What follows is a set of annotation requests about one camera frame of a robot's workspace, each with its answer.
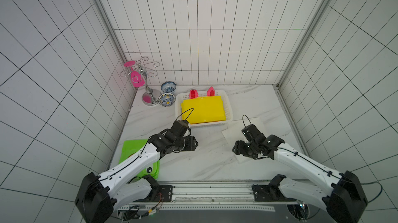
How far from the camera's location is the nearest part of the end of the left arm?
55 centimetres

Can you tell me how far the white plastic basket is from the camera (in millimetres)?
919

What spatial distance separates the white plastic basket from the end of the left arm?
9.2 inches
